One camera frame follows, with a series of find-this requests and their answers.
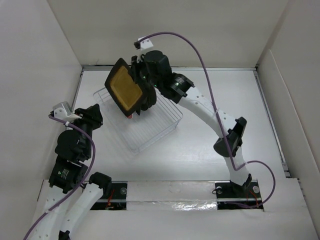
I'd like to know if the clear plastic dish rack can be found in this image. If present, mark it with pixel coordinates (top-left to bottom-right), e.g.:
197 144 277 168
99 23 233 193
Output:
93 88 183 155

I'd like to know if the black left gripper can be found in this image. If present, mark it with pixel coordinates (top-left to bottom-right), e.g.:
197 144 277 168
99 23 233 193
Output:
66 102 104 158

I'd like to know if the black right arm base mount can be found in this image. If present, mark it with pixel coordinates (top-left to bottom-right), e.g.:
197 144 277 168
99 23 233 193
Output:
211 180 264 210

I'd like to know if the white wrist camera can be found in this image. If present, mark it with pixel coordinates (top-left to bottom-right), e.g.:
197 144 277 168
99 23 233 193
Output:
50 101 82 122
134 36 154 63

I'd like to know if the aluminium frame rail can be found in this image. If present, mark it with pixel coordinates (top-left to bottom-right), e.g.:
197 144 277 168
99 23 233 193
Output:
82 64 257 72

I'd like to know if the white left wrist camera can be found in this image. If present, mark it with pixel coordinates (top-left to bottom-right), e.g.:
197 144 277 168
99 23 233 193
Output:
50 101 82 122

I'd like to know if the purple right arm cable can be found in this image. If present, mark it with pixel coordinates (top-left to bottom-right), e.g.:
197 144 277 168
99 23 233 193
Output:
139 31 276 210

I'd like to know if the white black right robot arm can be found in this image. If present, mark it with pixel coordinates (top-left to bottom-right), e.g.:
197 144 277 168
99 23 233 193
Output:
130 50 252 197

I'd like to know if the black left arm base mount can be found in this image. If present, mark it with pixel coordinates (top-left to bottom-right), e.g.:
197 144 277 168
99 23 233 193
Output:
91 181 128 211

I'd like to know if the square yellow plate dark rim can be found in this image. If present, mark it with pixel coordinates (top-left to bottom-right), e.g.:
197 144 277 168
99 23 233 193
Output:
104 58 147 117

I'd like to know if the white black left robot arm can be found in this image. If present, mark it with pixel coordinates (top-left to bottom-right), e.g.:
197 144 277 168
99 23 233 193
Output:
24 101 112 240

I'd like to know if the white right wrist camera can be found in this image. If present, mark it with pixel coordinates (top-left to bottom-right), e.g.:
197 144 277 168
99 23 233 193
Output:
134 36 154 63

